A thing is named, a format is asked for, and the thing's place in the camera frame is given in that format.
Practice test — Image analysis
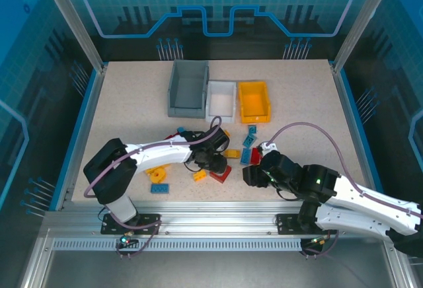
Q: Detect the aluminium side rail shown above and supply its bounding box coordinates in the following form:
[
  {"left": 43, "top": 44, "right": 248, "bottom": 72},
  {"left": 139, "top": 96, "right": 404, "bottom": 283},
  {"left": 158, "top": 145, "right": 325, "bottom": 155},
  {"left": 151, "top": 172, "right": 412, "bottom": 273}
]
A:
[
  {"left": 49, "top": 63, "right": 110, "bottom": 211},
  {"left": 330, "top": 61, "right": 386, "bottom": 195}
]

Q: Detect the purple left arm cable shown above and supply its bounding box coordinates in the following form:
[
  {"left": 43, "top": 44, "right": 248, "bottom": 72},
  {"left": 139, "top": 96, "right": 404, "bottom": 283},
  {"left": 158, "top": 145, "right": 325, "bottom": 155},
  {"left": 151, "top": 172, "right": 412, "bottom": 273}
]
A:
[{"left": 84, "top": 116, "right": 222, "bottom": 259}]

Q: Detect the connector with leds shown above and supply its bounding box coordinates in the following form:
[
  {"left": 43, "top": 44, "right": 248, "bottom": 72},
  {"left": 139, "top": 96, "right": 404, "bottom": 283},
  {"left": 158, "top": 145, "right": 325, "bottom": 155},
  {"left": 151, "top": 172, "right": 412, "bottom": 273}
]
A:
[
  {"left": 309, "top": 234, "right": 331, "bottom": 248},
  {"left": 118, "top": 231, "right": 138, "bottom": 248}
]

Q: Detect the metal base tray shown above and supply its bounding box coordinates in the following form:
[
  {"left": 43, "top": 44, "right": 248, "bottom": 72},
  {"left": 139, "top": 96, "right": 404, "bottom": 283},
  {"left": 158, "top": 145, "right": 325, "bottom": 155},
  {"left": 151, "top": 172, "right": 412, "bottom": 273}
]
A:
[{"left": 19, "top": 228, "right": 423, "bottom": 288}]

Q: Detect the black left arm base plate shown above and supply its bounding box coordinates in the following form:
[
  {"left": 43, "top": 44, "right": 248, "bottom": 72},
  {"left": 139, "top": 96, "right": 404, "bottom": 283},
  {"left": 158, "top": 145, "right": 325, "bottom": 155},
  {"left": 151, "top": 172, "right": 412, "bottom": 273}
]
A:
[{"left": 100, "top": 213, "right": 163, "bottom": 235}]

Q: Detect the red square lego frame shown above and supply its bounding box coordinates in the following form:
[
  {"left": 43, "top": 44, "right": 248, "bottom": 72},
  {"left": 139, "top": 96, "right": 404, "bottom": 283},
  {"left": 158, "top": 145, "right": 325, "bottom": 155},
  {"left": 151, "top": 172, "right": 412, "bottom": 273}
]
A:
[{"left": 209, "top": 165, "right": 233, "bottom": 185}]

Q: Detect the aluminium front beam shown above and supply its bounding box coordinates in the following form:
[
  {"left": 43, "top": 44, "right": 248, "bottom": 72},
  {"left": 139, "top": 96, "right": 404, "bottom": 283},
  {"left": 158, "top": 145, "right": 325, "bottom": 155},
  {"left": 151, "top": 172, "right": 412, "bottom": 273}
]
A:
[{"left": 42, "top": 201, "right": 397, "bottom": 236}]

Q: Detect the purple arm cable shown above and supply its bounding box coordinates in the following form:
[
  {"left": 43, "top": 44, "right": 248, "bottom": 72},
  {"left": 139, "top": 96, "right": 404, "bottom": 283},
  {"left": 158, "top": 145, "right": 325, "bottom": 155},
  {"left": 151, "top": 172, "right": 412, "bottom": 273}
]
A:
[
  {"left": 84, "top": 116, "right": 222, "bottom": 259},
  {"left": 266, "top": 122, "right": 423, "bottom": 261}
]

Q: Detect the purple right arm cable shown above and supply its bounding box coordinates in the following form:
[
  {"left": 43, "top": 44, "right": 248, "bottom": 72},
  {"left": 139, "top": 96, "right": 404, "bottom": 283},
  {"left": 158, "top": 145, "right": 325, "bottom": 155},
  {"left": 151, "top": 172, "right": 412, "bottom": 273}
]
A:
[{"left": 266, "top": 122, "right": 423, "bottom": 261}]

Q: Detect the yellow plastic bin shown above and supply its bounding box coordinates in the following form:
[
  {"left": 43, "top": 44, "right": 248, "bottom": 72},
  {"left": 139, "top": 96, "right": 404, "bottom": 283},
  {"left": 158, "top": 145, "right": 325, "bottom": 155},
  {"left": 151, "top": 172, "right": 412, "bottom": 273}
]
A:
[{"left": 237, "top": 81, "right": 272, "bottom": 124}]

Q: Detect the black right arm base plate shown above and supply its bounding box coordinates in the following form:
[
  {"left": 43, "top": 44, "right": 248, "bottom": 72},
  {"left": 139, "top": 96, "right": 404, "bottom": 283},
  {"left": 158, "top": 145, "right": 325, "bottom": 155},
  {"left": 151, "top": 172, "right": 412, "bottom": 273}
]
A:
[{"left": 276, "top": 213, "right": 331, "bottom": 235}]

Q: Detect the left connector with LEDs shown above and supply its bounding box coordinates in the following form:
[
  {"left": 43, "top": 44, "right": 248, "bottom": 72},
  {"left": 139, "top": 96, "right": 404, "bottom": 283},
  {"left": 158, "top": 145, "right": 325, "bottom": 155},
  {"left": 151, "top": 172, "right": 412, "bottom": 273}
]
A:
[{"left": 118, "top": 231, "right": 138, "bottom": 248}]

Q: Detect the white plastic bin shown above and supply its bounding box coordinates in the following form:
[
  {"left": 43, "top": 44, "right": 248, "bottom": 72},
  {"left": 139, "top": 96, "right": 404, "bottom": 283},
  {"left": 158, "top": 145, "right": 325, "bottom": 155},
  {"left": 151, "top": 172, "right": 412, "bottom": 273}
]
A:
[{"left": 204, "top": 80, "right": 238, "bottom": 124}]

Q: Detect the yellow round lego wheel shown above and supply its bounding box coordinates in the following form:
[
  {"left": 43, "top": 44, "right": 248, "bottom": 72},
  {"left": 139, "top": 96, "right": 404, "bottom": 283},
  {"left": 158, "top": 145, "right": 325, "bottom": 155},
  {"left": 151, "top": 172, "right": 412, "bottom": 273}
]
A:
[{"left": 149, "top": 167, "right": 170, "bottom": 184}]

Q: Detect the aluminium frame post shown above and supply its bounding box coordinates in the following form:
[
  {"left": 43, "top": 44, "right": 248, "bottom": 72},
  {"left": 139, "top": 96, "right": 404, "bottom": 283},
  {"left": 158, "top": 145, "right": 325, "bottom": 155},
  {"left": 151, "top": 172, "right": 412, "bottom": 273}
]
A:
[
  {"left": 36, "top": 0, "right": 108, "bottom": 73},
  {"left": 331, "top": 0, "right": 390, "bottom": 74}
]

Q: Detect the right connector with LEDs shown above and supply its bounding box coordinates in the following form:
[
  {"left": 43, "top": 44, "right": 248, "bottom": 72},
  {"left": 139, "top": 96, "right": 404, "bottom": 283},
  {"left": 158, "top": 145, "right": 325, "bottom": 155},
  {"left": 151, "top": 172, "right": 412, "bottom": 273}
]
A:
[{"left": 309, "top": 234, "right": 331, "bottom": 248}]

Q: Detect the slotted metal cable duct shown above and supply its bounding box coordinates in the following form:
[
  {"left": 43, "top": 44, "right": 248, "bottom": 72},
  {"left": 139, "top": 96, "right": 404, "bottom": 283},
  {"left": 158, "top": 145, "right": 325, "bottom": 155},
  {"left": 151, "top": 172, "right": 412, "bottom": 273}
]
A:
[{"left": 51, "top": 238, "right": 305, "bottom": 252}]

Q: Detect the grey plastic bin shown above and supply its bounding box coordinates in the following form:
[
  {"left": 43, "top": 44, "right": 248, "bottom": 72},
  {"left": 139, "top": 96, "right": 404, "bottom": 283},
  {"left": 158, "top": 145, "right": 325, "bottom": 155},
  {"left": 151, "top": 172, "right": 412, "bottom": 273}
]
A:
[{"left": 167, "top": 59, "right": 210, "bottom": 120}]

